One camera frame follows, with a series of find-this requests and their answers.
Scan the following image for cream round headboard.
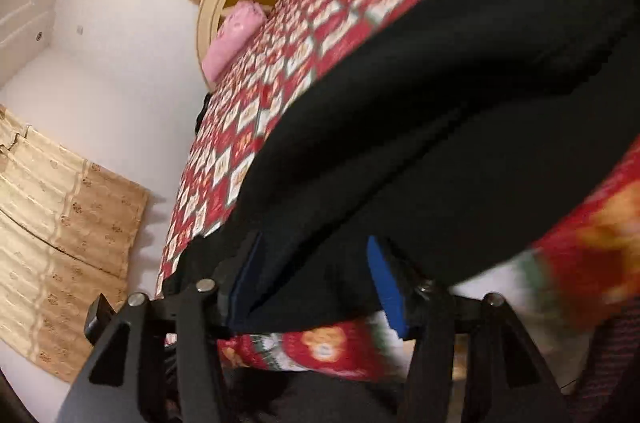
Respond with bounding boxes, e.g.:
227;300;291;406
196;0;351;91

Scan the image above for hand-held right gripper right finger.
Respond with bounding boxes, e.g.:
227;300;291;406
366;236;573;423

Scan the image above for pink pillow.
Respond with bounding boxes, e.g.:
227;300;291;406
201;0;267;82

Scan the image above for person's dark clothing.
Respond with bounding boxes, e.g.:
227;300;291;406
165;365;418;423

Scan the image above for red printed bear blanket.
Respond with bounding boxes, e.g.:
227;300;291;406
155;0;640;379

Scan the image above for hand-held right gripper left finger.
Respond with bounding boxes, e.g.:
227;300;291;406
62;230;263;423

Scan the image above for black pants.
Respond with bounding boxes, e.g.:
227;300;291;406
160;0;640;335

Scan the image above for wide beige floral curtain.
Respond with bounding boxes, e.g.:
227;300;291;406
0;103;151;384

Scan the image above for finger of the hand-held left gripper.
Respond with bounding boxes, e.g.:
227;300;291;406
83;294;118;345

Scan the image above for dark red striped clothing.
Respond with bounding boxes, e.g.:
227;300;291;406
565;313;640;423

